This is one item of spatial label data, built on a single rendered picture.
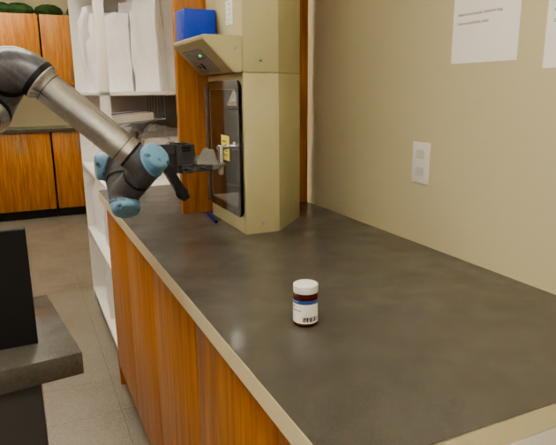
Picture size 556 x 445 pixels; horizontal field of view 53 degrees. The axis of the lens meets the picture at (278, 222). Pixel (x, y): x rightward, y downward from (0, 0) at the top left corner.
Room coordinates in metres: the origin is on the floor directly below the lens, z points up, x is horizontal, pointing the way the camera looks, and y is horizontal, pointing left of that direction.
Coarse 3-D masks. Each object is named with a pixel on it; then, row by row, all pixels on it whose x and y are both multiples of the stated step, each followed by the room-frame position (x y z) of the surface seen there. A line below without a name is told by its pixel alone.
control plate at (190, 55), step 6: (186, 54) 1.81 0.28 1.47; (192, 54) 1.76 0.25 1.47; (198, 54) 1.71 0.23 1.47; (204, 54) 1.67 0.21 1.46; (192, 60) 1.81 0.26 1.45; (198, 60) 1.77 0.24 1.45; (204, 60) 1.72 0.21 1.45; (210, 60) 1.68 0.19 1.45; (198, 66) 1.82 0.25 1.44; (210, 66) 1.72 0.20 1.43; (204, 72) 1.83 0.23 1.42
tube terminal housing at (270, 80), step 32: (224, 0) 1.74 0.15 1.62; (256, 0) 1.63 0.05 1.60; (288, 0) 1.74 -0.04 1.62; (224, 32) 1.74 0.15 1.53; (256, 32) 1.63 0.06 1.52; (288, 32) 1.74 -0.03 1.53; (256, 64) 1.63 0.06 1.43; (288, 64) 1.74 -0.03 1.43; (256, 96) 1.63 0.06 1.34; (288, 96) 1.74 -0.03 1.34; (256, 128) 1.63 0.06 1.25; (288, 128) 1.74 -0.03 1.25; (256, 160) 1.63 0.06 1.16; (288, 160) 1.74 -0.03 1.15; (256, 192) 1.63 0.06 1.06; (288, 192) 1.73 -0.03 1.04; (256, 224) 1.63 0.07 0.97; (288, 224) 1.73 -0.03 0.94
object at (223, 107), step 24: (216, 96) 1.79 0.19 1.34; (240, 96) 1.62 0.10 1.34; (216, 120) 1.80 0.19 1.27; (240, 120) 1.62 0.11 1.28; (216, 144) 1.81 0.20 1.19; (240, 144) 1.62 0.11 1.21; (240, 168) 1.62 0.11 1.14; (216, 192) 1.82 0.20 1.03; (240, 192) 1.62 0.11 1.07; (240, 216) 1.62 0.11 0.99
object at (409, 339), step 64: (192, 256) 1.40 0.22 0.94; (256, 256) 1.39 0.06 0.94; (320, 256) 1.39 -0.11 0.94; (384, 256) 1.38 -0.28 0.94; (448, 256) 1.38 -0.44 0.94; (256, 320) 0.98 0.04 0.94; (320, 320) 0.98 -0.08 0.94; (384, 320) 0.97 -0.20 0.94; (448, 320) 0.97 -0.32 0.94; (512, 320) 0.97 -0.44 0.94; (256, 384) 0.76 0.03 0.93; (320, 384) 0.74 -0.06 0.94; (384, 384) 0.74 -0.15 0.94; (448, 384) 0.74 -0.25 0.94; (512, 384) 0.74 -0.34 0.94
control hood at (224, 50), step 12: (204, 36) 1.57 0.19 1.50; (216, 36) 1.58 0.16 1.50; (228, 36) 1.60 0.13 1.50; (240, 36) 1.61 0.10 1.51; (180, 48) 1.80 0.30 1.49; (192, 48) 1.71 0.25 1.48; (204, 48) 1.63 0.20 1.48; (216, 48) 1.58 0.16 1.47; (228, 48) 1.60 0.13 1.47; (240, 48) 1.61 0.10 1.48; (216, 60) 1.63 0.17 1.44; (228, 60) 1.60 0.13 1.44; (240, 60) 1.61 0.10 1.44; (216, 72) 1.73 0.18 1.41; (228, 72) 1.66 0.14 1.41
